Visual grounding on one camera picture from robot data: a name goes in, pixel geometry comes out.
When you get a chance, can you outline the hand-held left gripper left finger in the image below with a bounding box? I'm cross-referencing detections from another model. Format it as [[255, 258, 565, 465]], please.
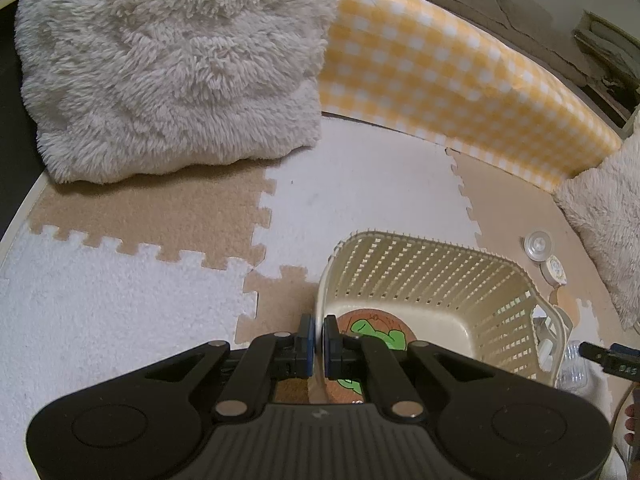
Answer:
[[142, 314, 317, 423]]

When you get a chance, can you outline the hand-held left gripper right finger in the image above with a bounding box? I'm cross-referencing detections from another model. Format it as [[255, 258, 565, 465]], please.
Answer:
[[322, 314, 493, 418]]

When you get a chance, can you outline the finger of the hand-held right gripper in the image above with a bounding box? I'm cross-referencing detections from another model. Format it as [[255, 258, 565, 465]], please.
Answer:
[[579, 341, 640, 377]]

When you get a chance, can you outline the clear plastic blister pack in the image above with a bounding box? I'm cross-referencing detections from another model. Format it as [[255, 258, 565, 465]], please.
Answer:
[[555, 340, 601, 392]]

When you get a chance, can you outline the round coaster with green frog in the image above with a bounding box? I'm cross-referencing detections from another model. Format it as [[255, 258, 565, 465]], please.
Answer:
[[325, 310, 407, 405]]

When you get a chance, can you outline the cream plastic lattice basket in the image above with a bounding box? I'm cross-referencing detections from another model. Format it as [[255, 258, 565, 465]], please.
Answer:
[[314, 230, 574, 404]]

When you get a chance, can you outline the white foam puzzle mat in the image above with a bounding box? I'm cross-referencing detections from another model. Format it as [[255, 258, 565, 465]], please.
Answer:
[[252, 112, 483, 281], [0, 225, 258, 441], [550, 285, 640, 461]]

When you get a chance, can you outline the tan foam puzzle mat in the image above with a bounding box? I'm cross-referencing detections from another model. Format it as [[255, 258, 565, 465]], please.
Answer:
[[235, 265, 321, 403], [447, 150, 626, 331], [30, 160, 278, 271]]

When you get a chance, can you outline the round white patterned tin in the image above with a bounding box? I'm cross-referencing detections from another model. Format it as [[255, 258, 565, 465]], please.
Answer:
[[542, 255, 569, 287]]

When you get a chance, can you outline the clear round plastic lid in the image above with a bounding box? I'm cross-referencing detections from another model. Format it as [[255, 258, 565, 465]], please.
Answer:
[[523, 231, 555, 262]]

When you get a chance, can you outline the small fluffy cream cushion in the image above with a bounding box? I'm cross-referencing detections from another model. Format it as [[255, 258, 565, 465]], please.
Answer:
[[552, 110, 640, 332]]

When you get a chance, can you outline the stack of framed boards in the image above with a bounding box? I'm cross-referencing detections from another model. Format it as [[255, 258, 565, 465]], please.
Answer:
[[572, 10, 640, 128]]

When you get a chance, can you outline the yellow gingham padded board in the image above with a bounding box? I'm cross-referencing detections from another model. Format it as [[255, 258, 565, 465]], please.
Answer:
[[320, 0, 623, 193]]

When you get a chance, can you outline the large fluffy cream cushion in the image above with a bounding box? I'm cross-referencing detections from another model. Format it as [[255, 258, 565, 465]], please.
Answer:
[[15, 0, 342, 185]]

